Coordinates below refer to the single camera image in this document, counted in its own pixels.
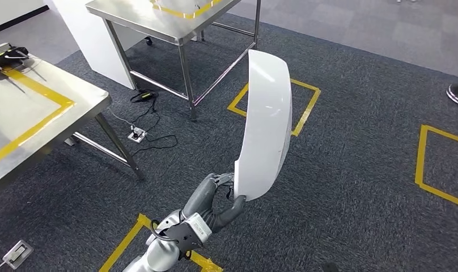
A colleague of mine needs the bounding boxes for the stainless steel workbench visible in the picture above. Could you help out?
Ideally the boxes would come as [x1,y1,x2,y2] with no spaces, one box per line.
[85,0,262,122]
[0,43,145,199]

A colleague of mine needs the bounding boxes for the black floor cable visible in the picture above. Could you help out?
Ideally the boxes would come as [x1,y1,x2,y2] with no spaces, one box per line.
[129,90,179,156]

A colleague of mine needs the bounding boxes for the white curved plastic part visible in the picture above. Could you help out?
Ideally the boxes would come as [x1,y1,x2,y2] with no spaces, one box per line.
[233,49,293,202]

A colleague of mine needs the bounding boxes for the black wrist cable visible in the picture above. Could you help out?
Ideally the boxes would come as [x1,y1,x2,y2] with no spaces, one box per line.
[149,219,177,243]

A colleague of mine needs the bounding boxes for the grey floor socket box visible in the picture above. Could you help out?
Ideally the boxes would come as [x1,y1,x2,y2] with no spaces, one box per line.
[2,240,35,270]

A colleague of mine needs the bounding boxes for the floor socket with black plug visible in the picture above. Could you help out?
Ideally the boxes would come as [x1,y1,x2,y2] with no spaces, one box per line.
[128,126,147,144]

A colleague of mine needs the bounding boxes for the black router with antennas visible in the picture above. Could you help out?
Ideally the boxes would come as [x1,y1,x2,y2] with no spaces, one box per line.
[0,42,30,73]

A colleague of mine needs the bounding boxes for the yellow tape on workbench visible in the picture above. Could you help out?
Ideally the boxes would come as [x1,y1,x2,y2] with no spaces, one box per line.
[0,69,76,168]
[150,0,224,19]

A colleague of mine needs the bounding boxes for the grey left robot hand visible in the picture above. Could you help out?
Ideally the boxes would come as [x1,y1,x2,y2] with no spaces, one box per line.
[181,172,247,233]

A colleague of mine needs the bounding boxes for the black power adapter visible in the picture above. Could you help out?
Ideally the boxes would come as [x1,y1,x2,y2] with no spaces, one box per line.
[130,90,158,104]

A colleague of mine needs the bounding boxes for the white cabinet panel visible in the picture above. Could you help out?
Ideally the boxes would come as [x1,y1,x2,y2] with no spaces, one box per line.
[45,0,149,91]

